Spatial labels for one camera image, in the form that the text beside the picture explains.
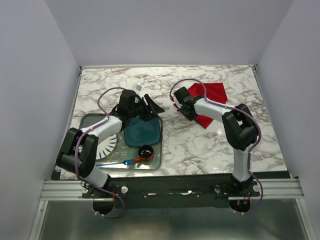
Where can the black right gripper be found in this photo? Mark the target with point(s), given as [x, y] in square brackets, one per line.
[190, 118]

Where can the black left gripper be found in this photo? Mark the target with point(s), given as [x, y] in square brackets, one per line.
[153, 107]

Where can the red cloth napkin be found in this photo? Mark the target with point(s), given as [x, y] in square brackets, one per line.
[215, 91]

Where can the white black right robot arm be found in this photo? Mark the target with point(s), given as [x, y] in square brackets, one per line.
[241, 130]

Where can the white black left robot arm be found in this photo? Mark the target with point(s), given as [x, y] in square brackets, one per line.
[78, 151]

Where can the teal square plate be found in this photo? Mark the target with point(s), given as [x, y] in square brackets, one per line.
[140, 132]

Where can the brown ceramic cup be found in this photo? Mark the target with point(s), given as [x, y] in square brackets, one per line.
[145, 154]

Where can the glass rectangular tray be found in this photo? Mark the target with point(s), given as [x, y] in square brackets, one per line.
[137, 148]

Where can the white blue striped plate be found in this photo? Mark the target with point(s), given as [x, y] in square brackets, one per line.
[106, 147]

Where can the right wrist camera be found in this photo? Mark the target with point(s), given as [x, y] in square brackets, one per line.
[181, 93]

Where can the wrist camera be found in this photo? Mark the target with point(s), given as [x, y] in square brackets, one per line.
[181, 93]
[138, 88]

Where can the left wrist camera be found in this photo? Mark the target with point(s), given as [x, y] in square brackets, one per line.
[138, 88]

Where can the blue handled utensil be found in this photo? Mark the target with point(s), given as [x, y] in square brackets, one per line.
[125, 162]

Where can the black mounting base plate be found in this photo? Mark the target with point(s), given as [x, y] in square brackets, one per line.
[180, 191]

